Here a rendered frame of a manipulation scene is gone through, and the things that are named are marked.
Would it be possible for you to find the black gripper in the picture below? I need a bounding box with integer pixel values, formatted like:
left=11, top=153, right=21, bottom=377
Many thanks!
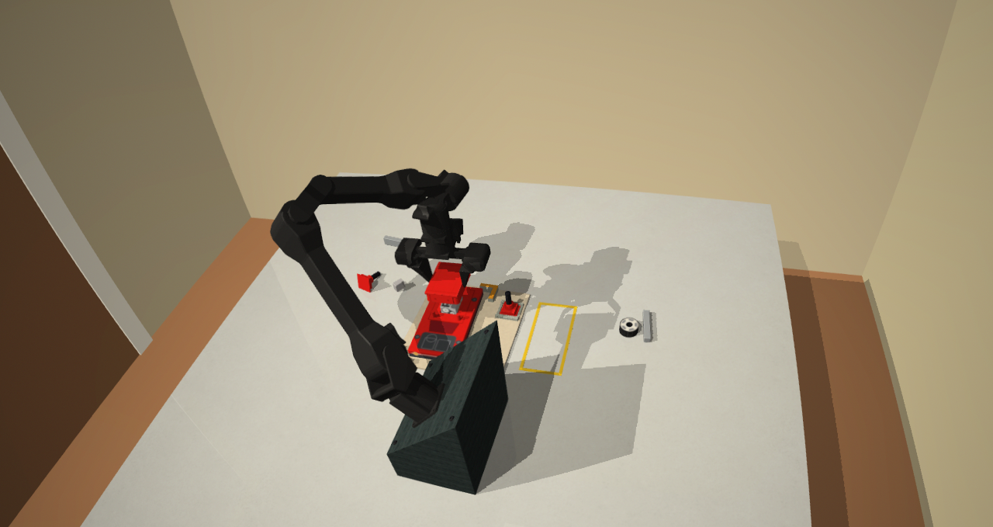
left=395, top=221, right=491, bottom=287

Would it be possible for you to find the grey rectangular bar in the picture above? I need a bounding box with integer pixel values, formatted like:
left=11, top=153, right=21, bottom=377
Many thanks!
left=642, top=310, right=651, bottom=342

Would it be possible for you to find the black rubber tyre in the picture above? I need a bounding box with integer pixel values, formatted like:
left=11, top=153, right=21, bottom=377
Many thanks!
left=619, top=317, right=638, bottom=338

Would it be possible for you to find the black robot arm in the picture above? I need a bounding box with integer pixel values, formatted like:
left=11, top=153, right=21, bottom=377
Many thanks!
left=270, top=168, right=469, bottom=428

